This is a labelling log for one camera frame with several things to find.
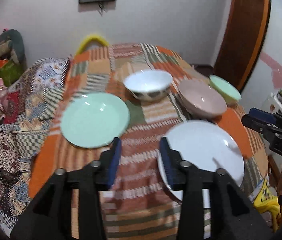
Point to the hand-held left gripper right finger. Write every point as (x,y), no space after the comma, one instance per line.
(167,165)

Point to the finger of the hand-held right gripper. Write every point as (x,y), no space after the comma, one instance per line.
(253,123)
(262,113)

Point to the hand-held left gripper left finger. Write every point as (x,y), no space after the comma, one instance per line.
(114,160)

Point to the white plate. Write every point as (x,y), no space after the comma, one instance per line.
(201,145)

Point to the mint green bowl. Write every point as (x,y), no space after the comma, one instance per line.
(224,88)

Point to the mint green plate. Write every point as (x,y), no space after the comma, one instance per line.
(93,120)

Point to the pink bowl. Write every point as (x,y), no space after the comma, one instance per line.
(201,97)

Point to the white bowl with patterned outside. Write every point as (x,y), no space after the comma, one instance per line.
(146,82)

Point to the white cabinet with stickers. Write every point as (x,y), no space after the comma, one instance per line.
(281,102)

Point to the orange striped patchwork blanket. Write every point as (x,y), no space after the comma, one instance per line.
(143,120)

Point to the yellow bag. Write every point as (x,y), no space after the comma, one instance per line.
(268,197)

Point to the blue and white patterned quilt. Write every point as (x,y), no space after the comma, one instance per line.
(30,110)

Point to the pink bunny toy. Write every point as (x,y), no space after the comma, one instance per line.
(0,92)

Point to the green patterned box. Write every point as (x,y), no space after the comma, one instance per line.
(8,72)

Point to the grey stuffed toy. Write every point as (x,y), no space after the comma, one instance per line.
(15,40)

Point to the pink wall sticker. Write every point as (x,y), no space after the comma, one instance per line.
(281,77)

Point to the brown wooden door frame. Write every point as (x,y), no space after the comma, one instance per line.
(243,30)

